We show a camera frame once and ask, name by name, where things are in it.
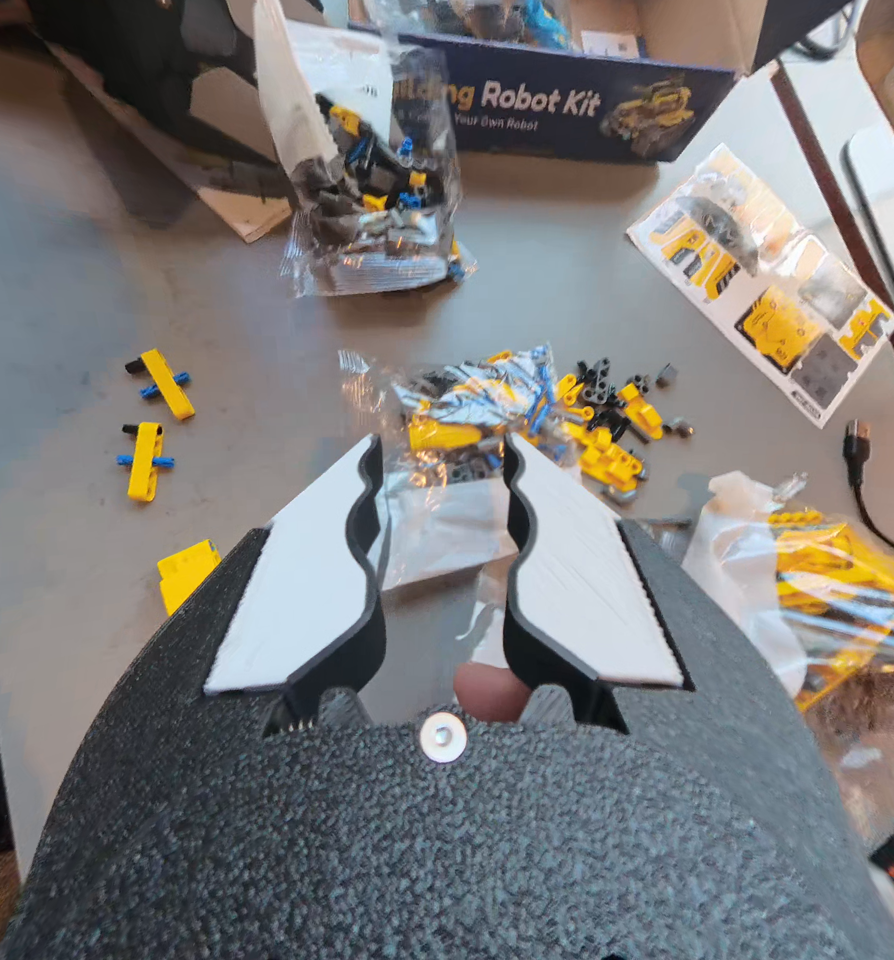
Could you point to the clear bag of mixed parts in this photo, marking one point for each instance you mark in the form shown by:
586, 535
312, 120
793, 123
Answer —
447, 420

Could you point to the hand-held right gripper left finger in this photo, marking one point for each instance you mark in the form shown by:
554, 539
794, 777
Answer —
297, 600

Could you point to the pile of loose toy parts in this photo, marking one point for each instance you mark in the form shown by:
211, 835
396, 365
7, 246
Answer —
612, 450

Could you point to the clear bag of dark parts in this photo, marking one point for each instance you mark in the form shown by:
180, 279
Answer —
372, 195

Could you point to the white flat stand base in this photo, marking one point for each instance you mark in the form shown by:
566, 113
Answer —
889, 195

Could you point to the yellow curved panel piece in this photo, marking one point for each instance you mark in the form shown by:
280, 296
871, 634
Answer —
184, 574

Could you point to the clear bag of yellow parts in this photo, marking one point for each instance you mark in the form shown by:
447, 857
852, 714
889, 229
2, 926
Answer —
829, 577

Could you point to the yellow black sticker sheet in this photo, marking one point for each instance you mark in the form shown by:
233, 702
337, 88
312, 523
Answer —
761, 285

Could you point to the person's right hand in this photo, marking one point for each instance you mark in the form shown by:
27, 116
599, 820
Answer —
492, 694

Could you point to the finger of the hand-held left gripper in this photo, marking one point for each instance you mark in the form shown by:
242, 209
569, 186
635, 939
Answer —
229, 112

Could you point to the clear bag with blue part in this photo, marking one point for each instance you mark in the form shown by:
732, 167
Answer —
537, 19

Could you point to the instruction booklet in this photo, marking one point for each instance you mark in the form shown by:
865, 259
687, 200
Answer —
244, 217

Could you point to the long yellow beam with pins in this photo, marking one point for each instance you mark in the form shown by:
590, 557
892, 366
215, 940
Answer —
145, 461

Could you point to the blue robot kit box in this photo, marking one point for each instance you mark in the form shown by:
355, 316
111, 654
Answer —
567, 105

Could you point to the short yellow beam with pins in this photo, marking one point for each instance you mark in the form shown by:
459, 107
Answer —
166, 382

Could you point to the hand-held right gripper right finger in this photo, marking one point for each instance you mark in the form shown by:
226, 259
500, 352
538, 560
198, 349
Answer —
589, 600

